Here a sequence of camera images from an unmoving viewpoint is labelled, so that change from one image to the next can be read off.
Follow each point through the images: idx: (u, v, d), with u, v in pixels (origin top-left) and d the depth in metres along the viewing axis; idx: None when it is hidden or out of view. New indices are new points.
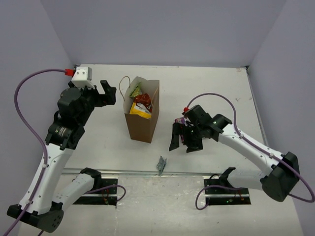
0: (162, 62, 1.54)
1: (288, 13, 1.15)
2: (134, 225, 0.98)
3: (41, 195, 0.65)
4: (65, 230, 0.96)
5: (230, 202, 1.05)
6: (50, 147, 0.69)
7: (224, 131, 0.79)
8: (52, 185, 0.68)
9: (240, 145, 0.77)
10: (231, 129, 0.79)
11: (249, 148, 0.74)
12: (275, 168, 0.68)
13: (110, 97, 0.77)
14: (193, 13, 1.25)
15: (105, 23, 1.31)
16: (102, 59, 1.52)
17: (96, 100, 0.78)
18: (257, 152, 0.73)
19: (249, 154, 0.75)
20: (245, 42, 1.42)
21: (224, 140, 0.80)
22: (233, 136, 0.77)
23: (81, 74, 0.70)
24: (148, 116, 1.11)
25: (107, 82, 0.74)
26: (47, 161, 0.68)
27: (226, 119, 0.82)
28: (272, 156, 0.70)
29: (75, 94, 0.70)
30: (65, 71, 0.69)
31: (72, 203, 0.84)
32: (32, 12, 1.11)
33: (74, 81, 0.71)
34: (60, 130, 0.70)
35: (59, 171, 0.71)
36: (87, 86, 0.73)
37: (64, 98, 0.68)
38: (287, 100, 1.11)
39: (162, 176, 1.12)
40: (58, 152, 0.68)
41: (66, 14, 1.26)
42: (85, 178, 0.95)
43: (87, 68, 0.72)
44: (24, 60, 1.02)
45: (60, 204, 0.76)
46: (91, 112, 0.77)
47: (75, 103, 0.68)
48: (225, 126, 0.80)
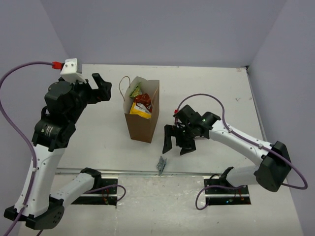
0: (162, 62, 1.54)
1: (288, 13, 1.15)
2: (134, 225, 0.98)
3: (35, 198, 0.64)
4: (65, 231, 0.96)
5: (230, 201, 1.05)
6: (39, 148, 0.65)
7: (213, 127, 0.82)
8: (46, 186, 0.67)
9: (230, 139, 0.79)
10: (221, 125, 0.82)
11: (239, 141, 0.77)
12: (265, 158, 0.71)
13: (105, 93, 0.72)
14: (193, 12, 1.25)
15: (105, 23, 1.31)
16: (102, 59, 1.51)
17: (88, 96, 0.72)
18: (247, 145, 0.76)
19: (238, 147, 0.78)
20: (245, 42, 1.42)
21: (215, 137, 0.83)
22: (222, 132, 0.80)
23: (71, 68, 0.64)
24: (148, 116, 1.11)
25: (100, 75, 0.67)
26: (36, 163, 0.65)
27: (214, 115, 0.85)
28: (262, 146, 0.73)
29: (64, 88, 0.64)
30: (53, 64, 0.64)
31: (72, 201, 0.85)
32: (33, 12, 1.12)
33: (63, 75, 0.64)
34: (47, 128, 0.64)
35: (51, 172, 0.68)
36: (78, 80, 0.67)
37: (52, 92, 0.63)
38: (287, 100, 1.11)
39: (162, 176, 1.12)
40: (47, 154, 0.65)
41: (66, 14, 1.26)
42: (85, 177, 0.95)
43: (77, 60, 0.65)
44: (24, 59, 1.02)
45: (61, 200, 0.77)
46: (83, 108, 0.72)
47: (64, 99, 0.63)
48: (215, 123, 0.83)
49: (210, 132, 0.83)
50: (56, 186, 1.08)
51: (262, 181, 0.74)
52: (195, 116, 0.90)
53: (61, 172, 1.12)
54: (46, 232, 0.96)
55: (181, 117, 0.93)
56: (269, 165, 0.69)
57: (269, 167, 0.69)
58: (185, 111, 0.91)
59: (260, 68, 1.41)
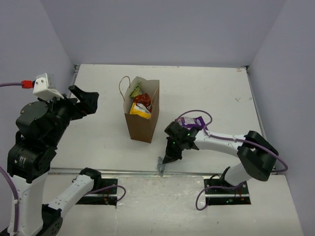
0: (162, 62, 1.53)
1: (288, 13, 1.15)
2: (134, 225, 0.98)
3: (24, 225, 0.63)
4: (65, 231, 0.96)
5: (230, 201, 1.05)
6: (15, 179, 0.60)
7: (196, 137, 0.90)
8: (33, 212, 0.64)
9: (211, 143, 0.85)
10: (202, 133, 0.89)
11: (217, 142, 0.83)
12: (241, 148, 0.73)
13: (87, 105, 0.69)
14: (193, 11, 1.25)
15: (105, 22, 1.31)
16: (102, 59, 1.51)
17: (72, 112, 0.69)
18: (224, 142, 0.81)
19: (219, 146, 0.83)
20: (245, 42, 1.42)
21: (202, 146, 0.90)
22: (204, 138, 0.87)
23: (41, 84, 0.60)
24: (148, 116, 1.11)
25: (78, 88, 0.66)
26: (17, 194, 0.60)
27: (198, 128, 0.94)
28: (236, 139, 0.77)
29: (39, 110, 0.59)
30: (22, 84, 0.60)
31: (72, 205, 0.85)
32: (32, 10, 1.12)
33: (36, 94, 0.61)
34: (19, 159, 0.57)
35: (36, 197, 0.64)
36: (56, 97, 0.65)
37: (25, 115, 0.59)
38: (287, 100, 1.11)
39: (162, 176, 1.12)
40: (26, 185, 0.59)
41: (66, 13, 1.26)
42: (84, 180, 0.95)
43: (47, 74, 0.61)
44: (24, 58, 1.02)
45: (59, 210, 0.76)
46: (63, 129, 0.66)
47: (39, 122, 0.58)
48: (198, 133, 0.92)
49: (198, 143, 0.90)
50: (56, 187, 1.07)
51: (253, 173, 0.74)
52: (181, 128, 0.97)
53: (61, 172, 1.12)
54: None
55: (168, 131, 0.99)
56: (246, 155, 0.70)
57: (246, 156, 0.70)
58: (173, 127, 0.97)
59: (260, 68, 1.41)
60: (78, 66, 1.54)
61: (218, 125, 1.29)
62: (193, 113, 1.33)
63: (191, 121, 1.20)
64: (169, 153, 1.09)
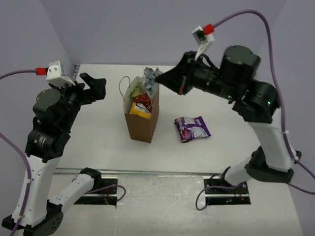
0: (162, 62, 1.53)
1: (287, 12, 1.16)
2: (133, 225, 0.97)
3: (31, 209, 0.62)
4: (64, 231, 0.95)
5: (230, 201, 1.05)
6: (32, 160, 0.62)
7: (273, 120, 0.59)
8: (43, 194, 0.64)
9: (275, 138, 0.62)
10: (278, 117, 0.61)
11: (281, 147, 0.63)
12: (290, 172, 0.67)
13: (97, 92, 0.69)
14: (193, 10, 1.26)
15: (105, 21, 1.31)
16: (102, 59, 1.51)
17: (81, 99, 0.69)
18: (284, 153, 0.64)
19: (274, 148, 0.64)
20: (245, 41, 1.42)
21: (259, 125, 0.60)
22: (276, 128, 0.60)
23: (54, 72, 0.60)
24: (147, 116, 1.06)
25: (88, 75, 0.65)
26: (31, 174, 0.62)
27: (276, 99, 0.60)
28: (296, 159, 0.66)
29: (53, 97, 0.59)
30: (36, 71, 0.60)
31: (71, 204, 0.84)
32: (32, 9, 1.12)
33: (48, 80, 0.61)
34: (39, 139, 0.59)
35: (47, 180, 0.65)
36: (68, 84, 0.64)
37: (40, 101, 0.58)
38: (287, 99, 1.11)
39: (162, 176, 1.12)
40: (41, 165, 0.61)
41: (66, 12, 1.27)
42: (85, 179, 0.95)
43: (60, 62, 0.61)
44: (25, 56, 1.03)
45: (60, 205, 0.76)
46: (76, 114, 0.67)
47: (54, 107, 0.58)
48: (274, 112, 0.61)
49: (263, 124, 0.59)
50: (56, 186, 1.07)
51: (258, 174, 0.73)
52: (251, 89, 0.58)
53: (61, 172, 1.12)
54: None
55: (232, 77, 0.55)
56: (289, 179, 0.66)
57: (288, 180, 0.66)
58: (253, 67, 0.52)
59: (260, 68, 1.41)
60: (78, 66, 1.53)
61: (218, 125, 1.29)
62: (193, 113, 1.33)
63: (192, 121, 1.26)
64: (185, 86, 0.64)
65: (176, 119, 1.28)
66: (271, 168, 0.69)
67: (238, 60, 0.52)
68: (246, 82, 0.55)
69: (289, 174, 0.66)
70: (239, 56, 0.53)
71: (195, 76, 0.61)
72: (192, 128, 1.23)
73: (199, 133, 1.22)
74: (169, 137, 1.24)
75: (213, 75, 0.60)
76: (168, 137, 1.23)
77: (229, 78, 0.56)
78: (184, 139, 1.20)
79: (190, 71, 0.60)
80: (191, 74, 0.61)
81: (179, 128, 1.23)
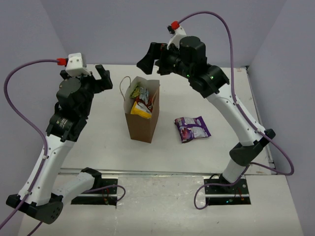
0: None
1: (287, 13, 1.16)
2: (134, 225, 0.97)
3: (40, 186, 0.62)
4: (64, 231, 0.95)
5: (230, 201, 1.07)
6: (50, 139, 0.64)
7: (220, 92, 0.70)
8: (53, 176, 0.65)
9: (231, 111, 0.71)
10: (228, 91, 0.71)
11: (241, 120, 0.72)
12: (257, 144, 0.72)
13: (107, 82, 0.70)
14: (193, 11, 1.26)
15: (106, 22, 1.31)
16: (102, 60, 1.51)
17: (93, 88, 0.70)
18: (245, 125, 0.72)
19: (235, 122, 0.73)
20: (245, 42, 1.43)
21: (212, 101, 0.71)
22: (227, 101, 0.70)
23: (76, 63, 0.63)
24: (148, 116, 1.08)
25: (103, 67, 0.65)
26: (47, 151, 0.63)
27: (224, 76, 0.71)
28: (259, 131, 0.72)
29: (74, 84, 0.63)
30: (57, 61, 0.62)
31: (71, 199, 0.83)
32: (33, 9, 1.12)
33: (69, 71, 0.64)
34: (61, 121, 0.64)
35: (61, 161, 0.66)
36: (84, 73, 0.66)
37: (63, 88, 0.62)
38: (287, 99, 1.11)
39: (162, 176, 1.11)
40: (58, 143, 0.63)
41: (67, 12, 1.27)
42: (85, 177, 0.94)
43: (81, 54, 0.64)
44: (27, 57, 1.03)
45: (60, 196, 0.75)
46: (91, 101, 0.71)
47: (75, 95, 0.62)
48: (222, 86, 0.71)
49: (211, 95, 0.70)
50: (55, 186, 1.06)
51: (236, 155, 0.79)
52: (202, 65, 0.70)
53: (61, 172, 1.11)
54: (44, 232, 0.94)
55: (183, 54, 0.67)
56: (256, 150, 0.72)
57: (255, 151, 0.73)
58: (198, 50, 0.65)
59: (260, 69, 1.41)
60: None
61: (218, 125, 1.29)
62: (193, 113, 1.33)
63: (192, 121, 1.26)
64: (161, 68, 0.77)
65: (176, 119, 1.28)
66: (243, 145, 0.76)
67: (186, 44, 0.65)
68: (196, 63, 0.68)
69: (256, 145, 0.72)
70: (189, 42, 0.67)
71: (165, 59, 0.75)
72: (192, 128, 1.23)
73: (199, 133, 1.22)
74: (170, 136, 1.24)
75: (177, 59, 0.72)
76: (168, 137, 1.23)
77: (185, 59, 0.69)
78: (184, 139, 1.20)
79: (163, 56, 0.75)
80: (163, 58, 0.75)
81: (179, 128, 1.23)
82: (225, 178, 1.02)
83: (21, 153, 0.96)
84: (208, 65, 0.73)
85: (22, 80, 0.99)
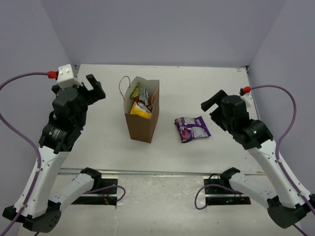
0: (161, 62, 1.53)
1: (288, 12, 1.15)
2: (133, 225, 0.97)
3: (35, 198, 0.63)
4: (64, 232, 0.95)
5: (230, 201, 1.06)
6: (43, 150, 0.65)
7: (262, 146, 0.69)
8: (47, 187, 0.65)
9: (271, 167, 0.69)
10: (272, 148, 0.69)
11: (281, 178, 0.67)
12: (299, 208, 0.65)
13: (100, 92, 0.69)
14: (193, 10, 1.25)
15: (105, 23, 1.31)
16: (102, 60, 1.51)
17: (86, 98, 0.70)
18: (286, 185, 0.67)
19: (275, 179, 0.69)
20: (245, 41, 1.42)
21: (254, 154, 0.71)
22: (269, 157, 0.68)
23: (67, 74, 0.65)
24: (148, 116, 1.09)
25: (94, 76, 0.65)
26: (41, 164, 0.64)
27: (267, 132, 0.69)
28: (302, 195, 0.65)
29: (71, 94, 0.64)
30: (48, 74, 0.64)
31: (70, 203, 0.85)
32: (33, 9, 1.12)
33: (60, 83, 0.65)
34: (54, 131, 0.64)
35: (55, 172, 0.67)
36: (76, 84, 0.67)
37: (59, 97, 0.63)
38: (287, 98, 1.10)
39: (161, 176, 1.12)
40: (51, 156, 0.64)
41: (66, 13, 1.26)
42: (84, 179, 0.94)
43: (71, 66, 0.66)
44: (26, 58, 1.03)
45: (58, 203, 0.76)
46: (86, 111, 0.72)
47: (71, 103, 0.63)
48: (265, 141, 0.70)
49: (253, 148, 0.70)
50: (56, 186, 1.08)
51: (275, 215, 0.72)
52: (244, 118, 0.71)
53: (61, 172, 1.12)
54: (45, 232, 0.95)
55: (225, 109, 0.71)
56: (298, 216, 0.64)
57: (298, 217, 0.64)
58: (237, 106, 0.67)
59: (260, 68, 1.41)
60: (78, 66, 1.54)
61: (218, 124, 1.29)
62: (193, 113, 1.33)
63: (191, 121, 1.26)
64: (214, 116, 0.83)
65: (176, 119, 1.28)
66: (283, 204, 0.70)
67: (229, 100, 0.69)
68: (237, 117, 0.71)
69: (298, 209, 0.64)
70: (230, 98, 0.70)
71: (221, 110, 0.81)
72: (192, 128, 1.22)
73: (199, 133, 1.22)
74: (169, 136, 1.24)
75: None
76: (168, 137, 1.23)
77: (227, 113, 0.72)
78: (184, 139, 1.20)
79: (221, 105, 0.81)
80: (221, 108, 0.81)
81: (179, 128, 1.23)
82: (229, 181, 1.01)
83: (19, 155, 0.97)
84: (252, 119, 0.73)
85: (22, 81, 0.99)
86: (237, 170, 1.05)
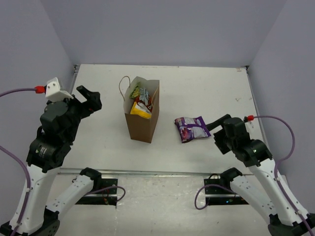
0: (161, 62, 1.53)
1: (289, 11, 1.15)
2: (134, 225, 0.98)
3: (29, 217, 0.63)
4: (64, 232, 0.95)
5: (230, 201, 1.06)
6: (32, 169, 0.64)
7: (261, 165, 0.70)
8: (40, 204, 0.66)
9: (269, 186, 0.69)
10: (271, 166, 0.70)
11: (278, 195, 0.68)
12: (296, 226, 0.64)
13: (95, 103, 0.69)
14: (193, 10, 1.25)
15: (105, 22, 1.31)
16: (102, 59, 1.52)
17: (80, 110, 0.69)
18: (284, 203, 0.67)
19: (274, 197, 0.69)
20: (245, 41, 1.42)
21: (254, 172, 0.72)
22: (267, 175, 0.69)
23: (53, 88, 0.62)
24: (148, 116, 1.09)
25: (85, 87, 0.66)
26: (30, 183, 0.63)
27: (267, 150, 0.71)
28: (299, 213, 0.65)
29: (58, 110, 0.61)
30: (35, 89, 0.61)
31: (73, 204, 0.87)
32: (33, 9, 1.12)
33: (48, 97, 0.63)
34: (41, 149, 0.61)
35: (46, 189, 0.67)
36: (66, 98, 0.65)
37: (48, 112, 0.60)
38: (287, 98, 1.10)
39: (161, 176, 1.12)
40: (41, 174, 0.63)
41: (66, 12, 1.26)
42: (83, 181, 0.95)
43: (56, 78, 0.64)
44: (25, 58, 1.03)
45: (57, 212, 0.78)
46: (77, 125, 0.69)
47: (60, 119, 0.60)
48: (264, 160, 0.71)
49: (252, 166, 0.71)
50: (56, 187, 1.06)
51: (274, 232, 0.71)
52: (245, 138, 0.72)
53: (61, 172, 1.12)
54: None
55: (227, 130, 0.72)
56: (295, 232, 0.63)
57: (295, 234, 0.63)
58: (237, 128, 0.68)
59: (260, 68, 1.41)
60: (78, 66, 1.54)
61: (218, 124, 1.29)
62: (193, 113, 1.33)
63: (191, 121, 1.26)
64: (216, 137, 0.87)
65: (176, 119, 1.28)
66: (282, 222, 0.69)
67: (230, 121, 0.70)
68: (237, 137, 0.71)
69: (295, 226, 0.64)
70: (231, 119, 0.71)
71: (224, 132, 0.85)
72: (192, 128, 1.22)
73: (199, 133, 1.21)
74: (169, 136, 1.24)
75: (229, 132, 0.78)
76: (168, 137, 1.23)
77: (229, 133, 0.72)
78: (184, 139, 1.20)
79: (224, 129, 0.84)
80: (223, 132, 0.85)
81: (179, 128, 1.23)
82: (230, 184, 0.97)
83: (18, 156, 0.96)
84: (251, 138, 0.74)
85: (22, 80, 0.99)
86: (239, 172, 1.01)
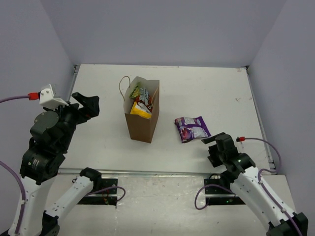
0: (161, 62, 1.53)
1: (289, 11, 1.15)
2: (133, 225, 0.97)
3: (26, 227, 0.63)
4: (64, 232, 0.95)
5: (230, 201, 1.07)
6: (26, 181, 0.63)
7: (245, 171, 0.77)
8: (37, 214, 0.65)
9: (255, 189, 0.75)
10: (254, 171, 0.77)
11: (264, 196, 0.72)
12: (283, 223, 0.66)
13: (90, 110, 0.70)
14: (192, 10, 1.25)
15: (105, 22, 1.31)
16: (102, 60, 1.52)
17: (77, 117, 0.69)
18: (269, 202, 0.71)
19: (261, 199, 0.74)
20: (245, 41, 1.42)
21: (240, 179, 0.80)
22: (252, 180, 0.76)
23: (47, 95, 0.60)
24: (148, 116, 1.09)
25: (80, 94, 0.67)
26: (25, 195, 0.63)
27: (251, 161, 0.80)
28: (285, 211, 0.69)
29: (49, 120, 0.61)
30: (29, 97, 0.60)
31: (72, 207, 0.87)
32: (32, 8, 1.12)
33: (43, 103, 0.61)
34: (33, 162, 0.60)
35: (42, 199, 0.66)
36: (61, 104, 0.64)
37: (38, 124, 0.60)
38: (288, 98, 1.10)
39: (161, 176, 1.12)
40: (35, 187, 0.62)
41: (66, 12, 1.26)
42: (83, 183, 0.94)
43: (51, 85, 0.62)
44: (25, 58, 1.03)
45: (56, 218, 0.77)
46: (72, 132, 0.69)
47: (51, 131, 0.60)
48: (248, 168, 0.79)
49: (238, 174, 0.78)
50: (54, 187, 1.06)
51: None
52: (233, 152, 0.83)
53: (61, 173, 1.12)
54: None
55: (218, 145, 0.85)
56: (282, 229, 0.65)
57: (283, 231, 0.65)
58: (226, 142, 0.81)
59: (260, 68, 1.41)
60: (78, 66, 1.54)
61: (218, 124, 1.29)
62: (193, 113, 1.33)
63: (191, 121, 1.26)
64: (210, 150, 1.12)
65: (176, 119, 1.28)
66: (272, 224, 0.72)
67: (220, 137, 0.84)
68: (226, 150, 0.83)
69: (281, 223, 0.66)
70: (222, 136, 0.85)
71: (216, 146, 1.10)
72: (192, 128, 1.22)
73: (199, 133, 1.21)
74: (169, 136, 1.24)
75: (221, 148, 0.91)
76: (168, 138, 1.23)
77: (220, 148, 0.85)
78: (184, 139, 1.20)
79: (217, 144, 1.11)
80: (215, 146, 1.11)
81: (179, 128, 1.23)
82: (231, 186, 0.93)
83: (18, 155, 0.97)
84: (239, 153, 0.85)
85: (22, 80, 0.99)
86: None
